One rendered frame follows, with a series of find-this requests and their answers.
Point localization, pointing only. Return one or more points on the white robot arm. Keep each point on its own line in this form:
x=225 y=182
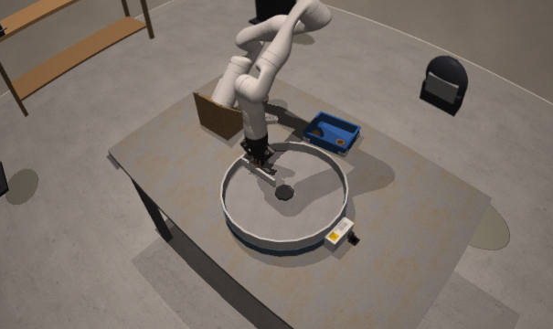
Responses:
x=254 y=91

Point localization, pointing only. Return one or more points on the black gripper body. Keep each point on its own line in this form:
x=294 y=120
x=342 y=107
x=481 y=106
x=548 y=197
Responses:
x=262 y=143

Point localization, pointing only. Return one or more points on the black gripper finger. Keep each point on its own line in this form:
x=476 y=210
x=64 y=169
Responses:
x=251 y=152
x=262 y=157

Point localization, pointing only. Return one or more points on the blue crate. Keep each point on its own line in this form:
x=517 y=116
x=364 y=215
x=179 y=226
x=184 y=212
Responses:
x=331 y=128

